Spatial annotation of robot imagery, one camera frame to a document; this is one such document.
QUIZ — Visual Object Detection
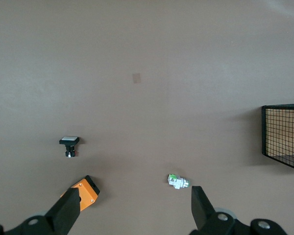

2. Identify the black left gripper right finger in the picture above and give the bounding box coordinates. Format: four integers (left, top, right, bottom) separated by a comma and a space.
190, 186, 289, 235

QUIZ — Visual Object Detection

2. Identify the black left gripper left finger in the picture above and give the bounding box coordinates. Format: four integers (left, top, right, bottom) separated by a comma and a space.
0, 187, 82, 235

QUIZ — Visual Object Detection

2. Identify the orange button enclosure box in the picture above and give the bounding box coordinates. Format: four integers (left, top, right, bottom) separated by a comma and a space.
60, 175, 101, 212

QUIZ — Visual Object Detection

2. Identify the black wire mesh basket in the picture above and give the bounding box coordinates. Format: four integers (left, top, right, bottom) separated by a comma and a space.
261, 103, 294, 173

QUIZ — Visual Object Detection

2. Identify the white square pushbutton black body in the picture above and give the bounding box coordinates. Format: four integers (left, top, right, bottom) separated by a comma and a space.
59, 136, 80, 158

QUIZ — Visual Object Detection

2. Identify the green pushbutton switch white body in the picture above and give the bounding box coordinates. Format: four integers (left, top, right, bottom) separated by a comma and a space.
167, 173, 192, 190

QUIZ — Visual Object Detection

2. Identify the wooden board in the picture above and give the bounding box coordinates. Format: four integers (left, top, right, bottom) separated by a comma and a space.
265, 108, 294, 157

